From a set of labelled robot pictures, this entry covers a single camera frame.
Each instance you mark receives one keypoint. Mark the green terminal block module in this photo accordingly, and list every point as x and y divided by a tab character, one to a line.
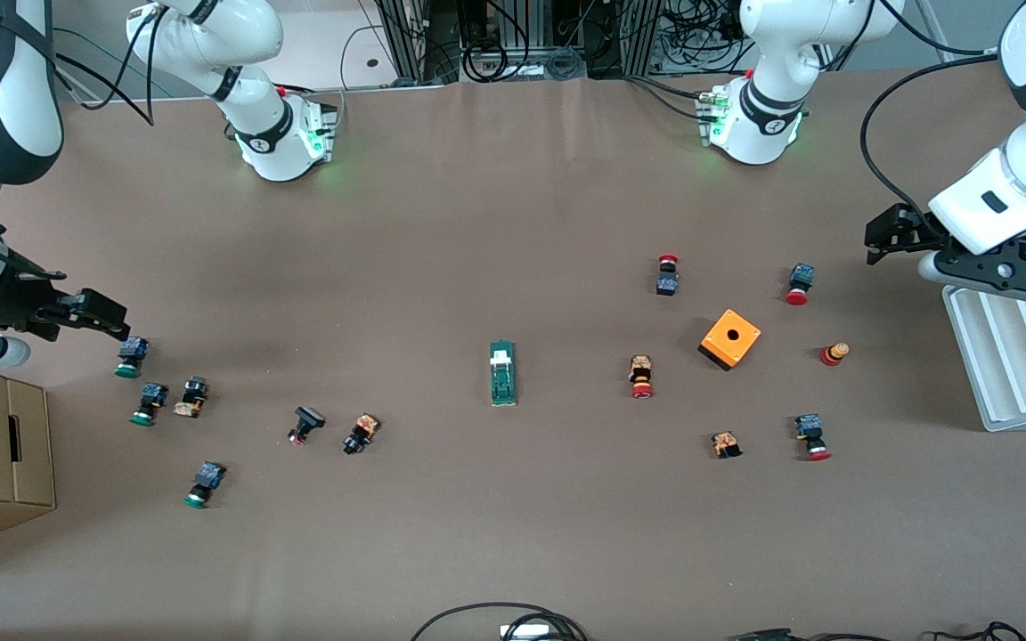
502	378

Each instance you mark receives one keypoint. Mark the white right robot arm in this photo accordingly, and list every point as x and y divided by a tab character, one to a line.
277	133

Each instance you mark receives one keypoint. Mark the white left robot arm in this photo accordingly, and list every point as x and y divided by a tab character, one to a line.
762	116

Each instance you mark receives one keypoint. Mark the green push button blue block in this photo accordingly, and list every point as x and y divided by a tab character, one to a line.
131	356
150	403
204	483

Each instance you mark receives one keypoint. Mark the red emergency button blue block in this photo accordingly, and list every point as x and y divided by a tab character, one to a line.
667	276
799	284
812	436

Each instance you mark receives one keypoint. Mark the black push button orange block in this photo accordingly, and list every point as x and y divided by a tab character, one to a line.
191	396
361	434

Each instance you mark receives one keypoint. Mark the red yellow button head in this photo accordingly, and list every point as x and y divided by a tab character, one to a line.
834	353

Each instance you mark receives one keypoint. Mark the white ribbed plastic tray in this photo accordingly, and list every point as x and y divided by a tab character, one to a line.
1012	374

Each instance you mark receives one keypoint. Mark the black square button red block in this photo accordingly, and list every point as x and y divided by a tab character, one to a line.
305	422

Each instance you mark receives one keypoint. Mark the orange black contact block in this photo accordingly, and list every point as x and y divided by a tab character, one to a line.
726	443

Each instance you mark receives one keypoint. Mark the red emergency button orange block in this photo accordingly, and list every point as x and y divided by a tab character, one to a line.
641	376

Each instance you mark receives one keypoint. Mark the aluminium equipment rack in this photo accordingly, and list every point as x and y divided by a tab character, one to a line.
411	36

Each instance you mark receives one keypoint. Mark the small white device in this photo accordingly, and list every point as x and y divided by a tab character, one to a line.
526	631

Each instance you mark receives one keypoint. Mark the aluminium frame bar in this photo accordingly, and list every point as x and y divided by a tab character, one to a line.
938	31

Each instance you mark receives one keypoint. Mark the orange button enclosure box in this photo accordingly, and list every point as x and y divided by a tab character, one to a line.
730	339

